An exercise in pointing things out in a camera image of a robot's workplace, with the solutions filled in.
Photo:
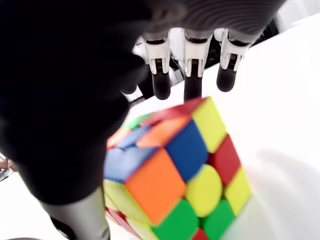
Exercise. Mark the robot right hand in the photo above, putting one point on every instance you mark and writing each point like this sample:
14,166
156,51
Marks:
62,87

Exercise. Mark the multicoloured Rubik's cube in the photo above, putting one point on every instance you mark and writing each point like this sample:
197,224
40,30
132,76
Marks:
160,185

